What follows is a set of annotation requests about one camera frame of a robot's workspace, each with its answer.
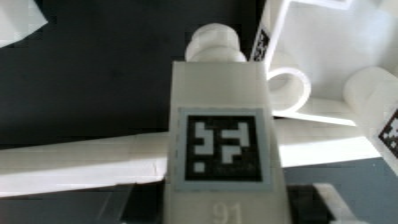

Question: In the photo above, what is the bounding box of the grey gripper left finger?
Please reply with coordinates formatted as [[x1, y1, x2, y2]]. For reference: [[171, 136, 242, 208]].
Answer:
[[88, 183, 166, 224]]

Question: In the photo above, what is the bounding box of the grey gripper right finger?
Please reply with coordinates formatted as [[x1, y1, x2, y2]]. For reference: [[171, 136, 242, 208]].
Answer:
[[287, 183, 356, 224]]

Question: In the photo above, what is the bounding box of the white chair leg block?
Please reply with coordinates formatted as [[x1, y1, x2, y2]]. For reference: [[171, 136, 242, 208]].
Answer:
[[164, 23, 292, 224]]

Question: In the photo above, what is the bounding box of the white chair seat part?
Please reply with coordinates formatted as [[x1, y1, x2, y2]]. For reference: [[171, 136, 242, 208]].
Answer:
[[251, 0, 398, 125]]

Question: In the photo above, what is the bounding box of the white chair leg with tag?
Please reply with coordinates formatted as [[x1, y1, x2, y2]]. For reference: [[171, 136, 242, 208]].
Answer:
[[343, 67, 398, 175]]

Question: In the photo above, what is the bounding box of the white chair back frame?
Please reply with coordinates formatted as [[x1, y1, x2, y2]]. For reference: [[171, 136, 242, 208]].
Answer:
[[0, 0, 49, 48]]

